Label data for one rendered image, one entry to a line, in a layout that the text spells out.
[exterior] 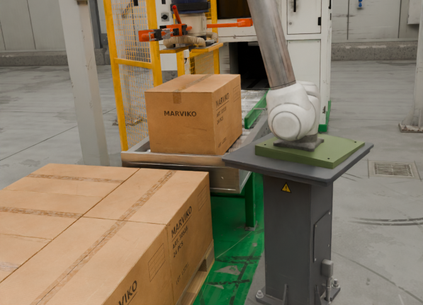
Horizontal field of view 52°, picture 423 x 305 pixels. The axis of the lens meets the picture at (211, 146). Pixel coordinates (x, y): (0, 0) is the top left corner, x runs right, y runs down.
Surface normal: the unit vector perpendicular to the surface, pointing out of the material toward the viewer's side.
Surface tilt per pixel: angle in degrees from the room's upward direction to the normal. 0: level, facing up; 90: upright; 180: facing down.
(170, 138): 90
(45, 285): 0
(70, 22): 90
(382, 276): 0
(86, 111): 88
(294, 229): 90
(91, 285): 0
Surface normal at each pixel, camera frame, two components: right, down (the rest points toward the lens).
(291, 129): -0.34, 0.36
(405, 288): -0.06, -0.95
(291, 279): -0.61, 0.27
